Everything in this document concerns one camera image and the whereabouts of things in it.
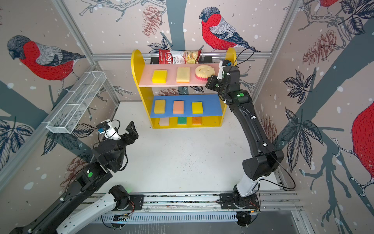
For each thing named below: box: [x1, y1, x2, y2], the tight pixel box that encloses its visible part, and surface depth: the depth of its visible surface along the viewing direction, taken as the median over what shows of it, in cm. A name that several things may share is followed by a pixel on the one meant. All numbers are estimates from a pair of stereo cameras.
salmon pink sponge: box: [172, 100, 185, 115], surface depth 96 cm
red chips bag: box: [158, 44, 205, 65], surface depth 88 cm
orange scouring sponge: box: [192, 116, 202, 126], surface depth 106 cm
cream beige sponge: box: [176, 66, 190, 84], surface depth 78 cm
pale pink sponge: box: [159, 117, 170, 127], surface depth 106 cm
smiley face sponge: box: [194, 64, 216, 81], surface depth 76 cm
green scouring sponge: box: [177, 117, 187, 125], surface depth 106 cm
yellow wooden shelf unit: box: [130, 47, 238, 130], surface depth 95 cm
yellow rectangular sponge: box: [153, 99, 166, 115], surface depth 99 cm
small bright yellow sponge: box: [191, 101, 204, 115], surface depth 98 cm
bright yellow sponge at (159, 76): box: [151, 69, 168, 84], surface depth 76 cm
